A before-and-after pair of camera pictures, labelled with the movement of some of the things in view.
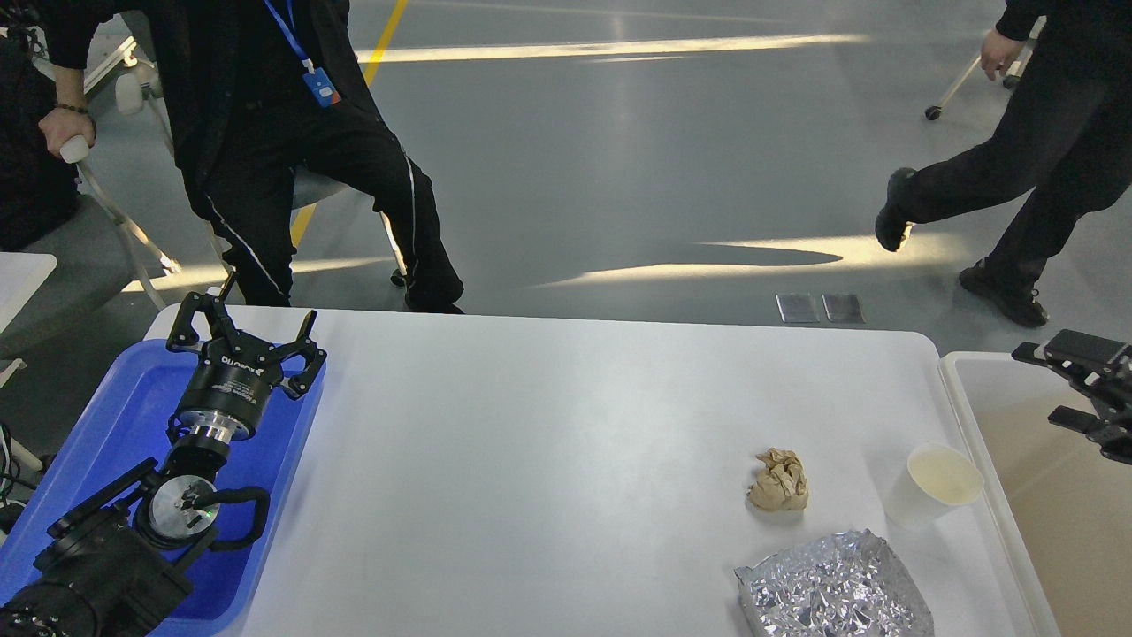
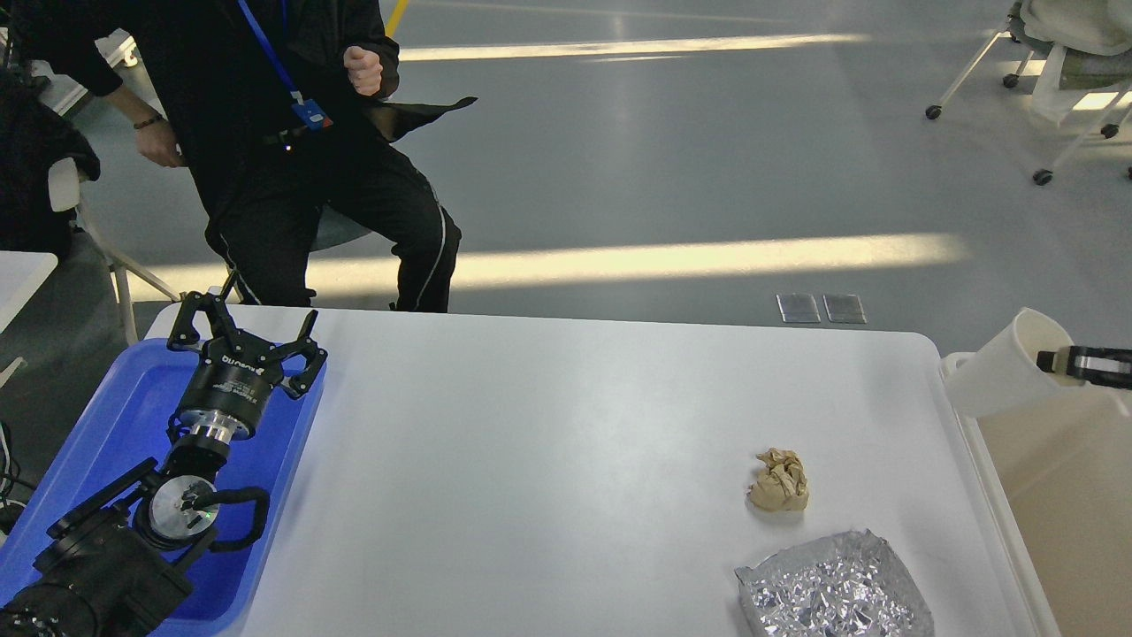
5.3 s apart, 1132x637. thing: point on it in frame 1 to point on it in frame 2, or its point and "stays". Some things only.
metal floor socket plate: x=798 y=307 stays
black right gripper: x=1108 y=363 to x=1082 y=364
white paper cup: x=938 y=477 to x=1000 y=373
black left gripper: x=235 y=372 stays
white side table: x=21 y=275 stays
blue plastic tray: x=126 y=428 stays
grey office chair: x=309 y=184 to x=333 y=227
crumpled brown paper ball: x=783 y=485 stays
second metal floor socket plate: x=843 y=308 stays
